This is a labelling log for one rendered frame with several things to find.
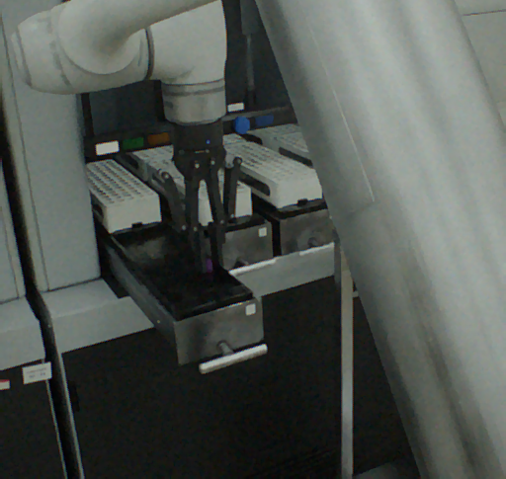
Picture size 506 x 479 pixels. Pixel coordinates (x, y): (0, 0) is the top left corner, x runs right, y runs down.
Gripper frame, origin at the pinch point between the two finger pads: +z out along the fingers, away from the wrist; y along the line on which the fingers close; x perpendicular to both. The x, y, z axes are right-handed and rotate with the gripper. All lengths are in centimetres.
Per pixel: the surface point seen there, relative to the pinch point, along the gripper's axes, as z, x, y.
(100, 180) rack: -1.9, -38.9, 5.7
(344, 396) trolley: 35.8, 2.1, -23.8
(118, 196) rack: -2.2, -26.3, 5.9
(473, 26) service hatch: -7, -131, -181
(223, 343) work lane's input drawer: 9.0, 13.5, 4.4
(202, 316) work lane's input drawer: 3.9, 13.3, 7.2
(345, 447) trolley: 48, 2, -24
